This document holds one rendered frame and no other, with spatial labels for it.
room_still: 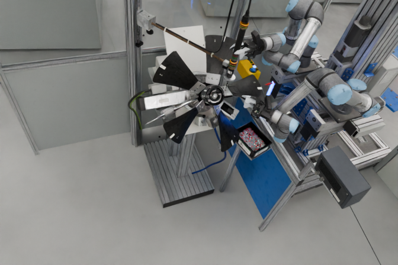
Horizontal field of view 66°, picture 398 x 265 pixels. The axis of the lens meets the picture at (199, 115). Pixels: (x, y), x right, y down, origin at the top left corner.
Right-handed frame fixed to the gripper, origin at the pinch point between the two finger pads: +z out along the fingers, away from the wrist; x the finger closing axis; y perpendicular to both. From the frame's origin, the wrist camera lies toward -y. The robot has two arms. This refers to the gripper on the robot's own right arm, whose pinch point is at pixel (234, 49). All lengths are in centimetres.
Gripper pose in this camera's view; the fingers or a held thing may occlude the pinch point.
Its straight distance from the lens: 168.0
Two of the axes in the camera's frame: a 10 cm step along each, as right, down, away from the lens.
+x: -5.1, -6.9, 5.1
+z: -8.5, 3.1, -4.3
